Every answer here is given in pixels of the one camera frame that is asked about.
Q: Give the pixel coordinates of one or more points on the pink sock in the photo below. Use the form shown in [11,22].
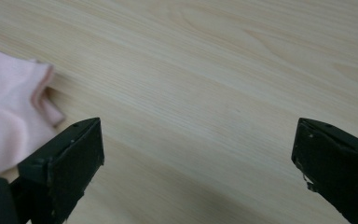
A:
[9,118]

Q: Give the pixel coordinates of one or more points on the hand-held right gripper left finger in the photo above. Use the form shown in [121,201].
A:
[65,161]

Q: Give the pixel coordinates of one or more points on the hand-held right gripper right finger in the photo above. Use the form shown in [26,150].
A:
[338,165]

